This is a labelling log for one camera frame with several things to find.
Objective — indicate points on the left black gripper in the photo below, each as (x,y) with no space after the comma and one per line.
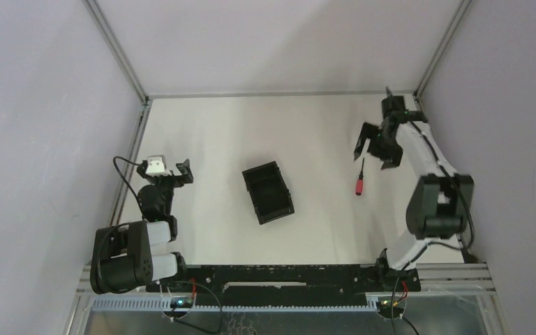
(171,178)

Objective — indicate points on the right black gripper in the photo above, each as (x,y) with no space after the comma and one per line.
(393,157)

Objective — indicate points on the red handled screwdriver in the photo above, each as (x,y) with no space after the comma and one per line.
(359,187)

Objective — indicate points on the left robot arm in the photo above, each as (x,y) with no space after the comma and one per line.
(123,257)

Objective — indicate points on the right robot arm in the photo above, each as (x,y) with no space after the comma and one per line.
(438,212)

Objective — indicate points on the black plastic bin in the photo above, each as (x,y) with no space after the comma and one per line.
(269,194)

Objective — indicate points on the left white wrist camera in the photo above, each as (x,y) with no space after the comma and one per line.
(156,166)

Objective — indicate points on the black mounting rail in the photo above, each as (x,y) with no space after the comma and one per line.
(364,278)

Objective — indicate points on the white slotted cable duct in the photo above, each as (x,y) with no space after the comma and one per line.
(158,304)

